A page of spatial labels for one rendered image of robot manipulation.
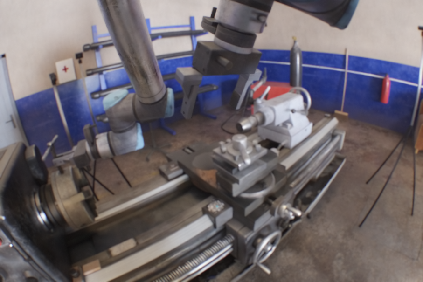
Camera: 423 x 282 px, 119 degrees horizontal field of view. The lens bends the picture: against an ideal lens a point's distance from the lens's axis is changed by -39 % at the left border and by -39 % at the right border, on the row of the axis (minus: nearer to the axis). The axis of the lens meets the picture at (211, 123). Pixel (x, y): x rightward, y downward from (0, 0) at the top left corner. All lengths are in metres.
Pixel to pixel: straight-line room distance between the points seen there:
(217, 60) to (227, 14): 0.08
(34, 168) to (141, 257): 0.59
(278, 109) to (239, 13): 1.04
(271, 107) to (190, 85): 1.01
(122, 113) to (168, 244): 0.57
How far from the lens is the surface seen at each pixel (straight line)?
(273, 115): 1.33
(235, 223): 0.99
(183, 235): 0.93
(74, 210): 0.80
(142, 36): 0.46
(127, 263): 0.91
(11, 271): 0.82
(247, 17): 0.34
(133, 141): 0.71
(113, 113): 0.66
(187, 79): 0.35
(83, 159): 0.73
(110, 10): 0.42
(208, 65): 0.35
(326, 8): 0.24
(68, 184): 0.80
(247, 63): 0.41
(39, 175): 1.00
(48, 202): 0.85
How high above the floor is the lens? 1.57
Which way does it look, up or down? 22 degrees down
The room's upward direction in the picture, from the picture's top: 5 degrees counter-clockwise
